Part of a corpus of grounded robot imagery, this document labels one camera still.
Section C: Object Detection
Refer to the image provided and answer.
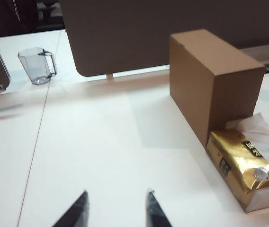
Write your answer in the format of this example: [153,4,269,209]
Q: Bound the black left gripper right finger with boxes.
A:
[145,188,173,227]

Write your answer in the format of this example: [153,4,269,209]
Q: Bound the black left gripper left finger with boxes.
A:
[51,190,91,227]

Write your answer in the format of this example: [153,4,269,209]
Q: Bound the gold tissue pack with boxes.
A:
[206,129,269,214]

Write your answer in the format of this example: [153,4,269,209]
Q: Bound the brown cardboard box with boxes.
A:
[169,28,267,148]

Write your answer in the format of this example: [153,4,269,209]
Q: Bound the clear glass mug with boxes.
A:
[18,47,58,85]

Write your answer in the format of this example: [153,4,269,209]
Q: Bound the large brown desk divider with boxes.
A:
[58,0,269,78]

